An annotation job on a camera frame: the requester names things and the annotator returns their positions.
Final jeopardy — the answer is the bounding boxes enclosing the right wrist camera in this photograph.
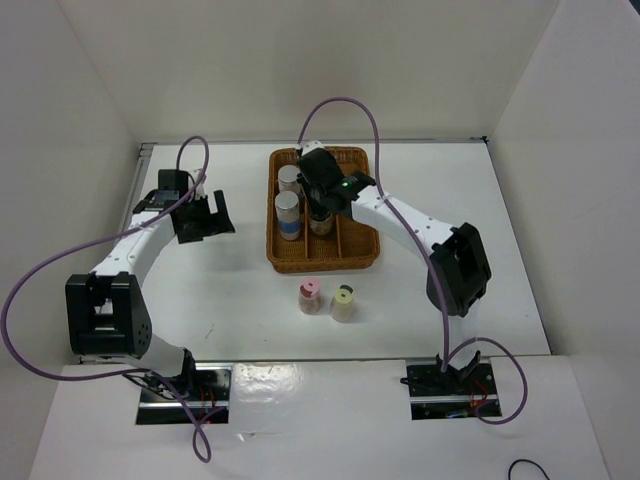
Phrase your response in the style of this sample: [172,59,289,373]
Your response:
[296,140,324,157]

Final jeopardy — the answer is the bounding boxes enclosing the yellow-lid spice bottle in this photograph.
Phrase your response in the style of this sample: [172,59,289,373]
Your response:
[330,284,356,323]

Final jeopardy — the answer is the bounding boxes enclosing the black cable loop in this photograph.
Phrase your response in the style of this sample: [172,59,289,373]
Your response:
[508,458,551,480]

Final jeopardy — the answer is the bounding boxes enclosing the brown wicker divided basket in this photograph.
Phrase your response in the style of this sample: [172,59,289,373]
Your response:
[266,148,380,274]

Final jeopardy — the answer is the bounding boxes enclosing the pink-lid spice bottle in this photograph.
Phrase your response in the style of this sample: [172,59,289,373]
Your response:
[298,277,321,315]

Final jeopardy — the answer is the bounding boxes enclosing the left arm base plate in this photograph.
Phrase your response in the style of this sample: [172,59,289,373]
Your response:
[130,362,233,426]

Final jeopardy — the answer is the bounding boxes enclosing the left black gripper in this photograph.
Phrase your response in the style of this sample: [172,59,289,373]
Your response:
[177,190,234,244]

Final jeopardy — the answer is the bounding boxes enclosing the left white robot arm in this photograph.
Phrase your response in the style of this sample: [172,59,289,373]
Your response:
[65,169,235,400]

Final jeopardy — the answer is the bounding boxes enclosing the silver-lid bottle blue label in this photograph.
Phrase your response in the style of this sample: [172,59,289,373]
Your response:
[274,191,301,241]
[277,165,302,197]

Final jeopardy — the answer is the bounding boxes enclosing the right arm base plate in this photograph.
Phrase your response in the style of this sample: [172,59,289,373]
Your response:
[400,362,502,421]

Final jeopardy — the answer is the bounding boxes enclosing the black-lid bottle brown contents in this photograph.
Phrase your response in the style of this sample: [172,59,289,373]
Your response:
[309,207,334,236]

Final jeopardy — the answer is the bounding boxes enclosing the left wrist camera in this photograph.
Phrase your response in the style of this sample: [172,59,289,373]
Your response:
[188,169,205,198]

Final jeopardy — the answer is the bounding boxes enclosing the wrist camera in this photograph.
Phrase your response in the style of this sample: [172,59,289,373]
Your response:
[296,140,324,157]
[188,169,205,198]

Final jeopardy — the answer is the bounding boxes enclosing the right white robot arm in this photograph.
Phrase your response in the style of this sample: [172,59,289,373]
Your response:
[297,141,492,393]

